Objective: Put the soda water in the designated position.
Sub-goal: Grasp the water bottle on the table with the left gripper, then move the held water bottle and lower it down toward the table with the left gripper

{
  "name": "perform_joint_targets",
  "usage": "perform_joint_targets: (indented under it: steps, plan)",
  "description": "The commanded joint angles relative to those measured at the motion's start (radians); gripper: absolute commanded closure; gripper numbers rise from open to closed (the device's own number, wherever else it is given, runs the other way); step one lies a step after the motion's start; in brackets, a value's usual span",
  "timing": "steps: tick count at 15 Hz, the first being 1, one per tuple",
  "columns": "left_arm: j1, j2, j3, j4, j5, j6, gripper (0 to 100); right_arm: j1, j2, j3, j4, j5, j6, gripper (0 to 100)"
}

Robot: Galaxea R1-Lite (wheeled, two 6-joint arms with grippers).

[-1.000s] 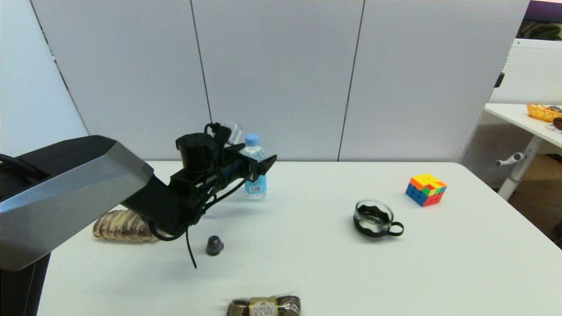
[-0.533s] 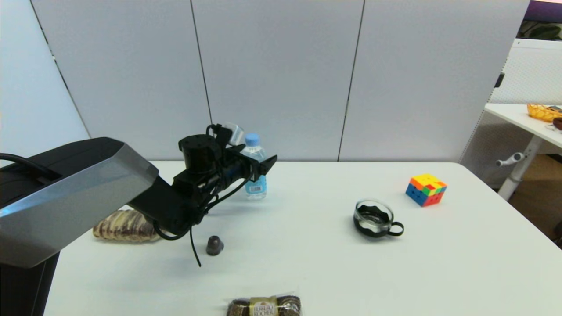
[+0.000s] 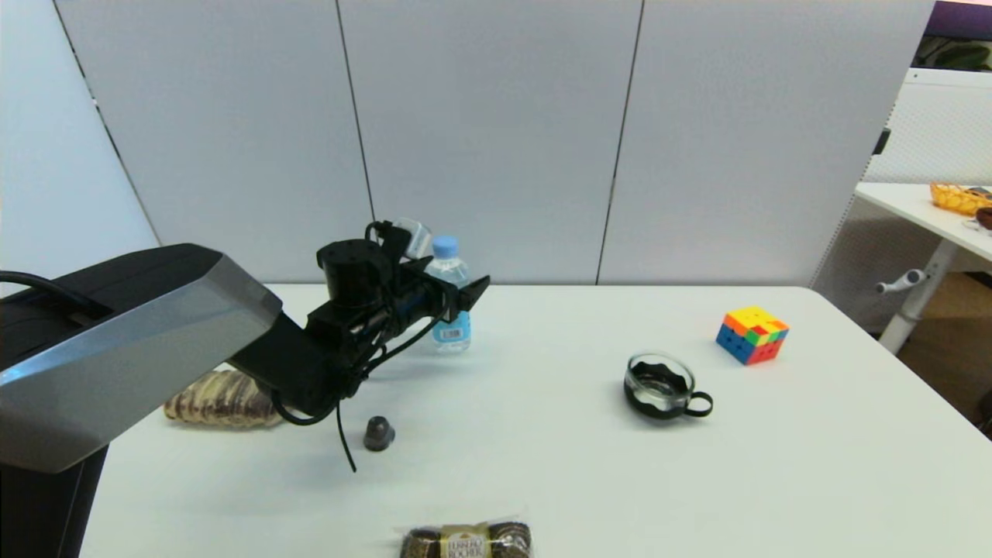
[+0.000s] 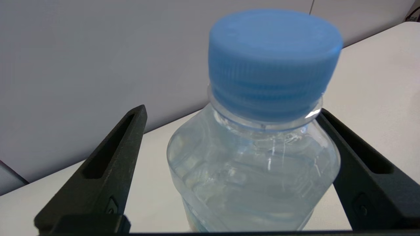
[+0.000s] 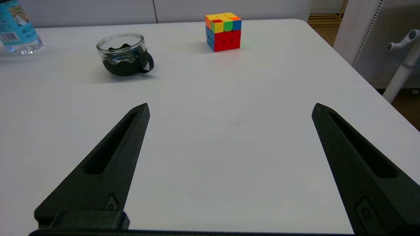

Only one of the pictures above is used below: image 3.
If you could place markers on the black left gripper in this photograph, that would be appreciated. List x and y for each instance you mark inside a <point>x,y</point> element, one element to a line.
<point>415,298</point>

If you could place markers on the clear water bottle blue cap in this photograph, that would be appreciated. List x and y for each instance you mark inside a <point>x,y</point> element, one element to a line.
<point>454,339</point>

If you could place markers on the small dark grey cap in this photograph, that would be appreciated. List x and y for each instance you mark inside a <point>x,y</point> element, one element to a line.
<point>379,434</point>

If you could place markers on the glass cup black holder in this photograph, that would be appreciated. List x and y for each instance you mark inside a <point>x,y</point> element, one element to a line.
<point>659,387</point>

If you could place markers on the brown striped bread loaf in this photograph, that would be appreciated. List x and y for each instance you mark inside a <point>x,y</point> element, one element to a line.
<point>217,399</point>

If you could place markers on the Ferrero Rocher chocolate pack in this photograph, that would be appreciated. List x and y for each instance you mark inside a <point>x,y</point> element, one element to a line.
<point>467,542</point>

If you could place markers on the colourful Rubik's cube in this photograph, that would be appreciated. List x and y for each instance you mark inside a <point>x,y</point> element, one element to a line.
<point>750,335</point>

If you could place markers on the white side table top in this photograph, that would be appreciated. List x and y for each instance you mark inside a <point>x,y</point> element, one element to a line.
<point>914,203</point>

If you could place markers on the white table leg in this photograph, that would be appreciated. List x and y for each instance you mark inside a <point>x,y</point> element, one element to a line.
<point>922,294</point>

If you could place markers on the white perforated partition panel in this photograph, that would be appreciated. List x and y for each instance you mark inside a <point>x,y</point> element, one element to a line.
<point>938,132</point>

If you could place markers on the dark brown round object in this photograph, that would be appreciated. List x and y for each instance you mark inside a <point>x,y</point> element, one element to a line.
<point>985,218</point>

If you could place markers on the green plant leaves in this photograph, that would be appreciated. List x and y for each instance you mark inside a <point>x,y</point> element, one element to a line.
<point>957,56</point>

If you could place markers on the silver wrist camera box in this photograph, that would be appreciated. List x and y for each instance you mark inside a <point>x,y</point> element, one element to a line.
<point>413,238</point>

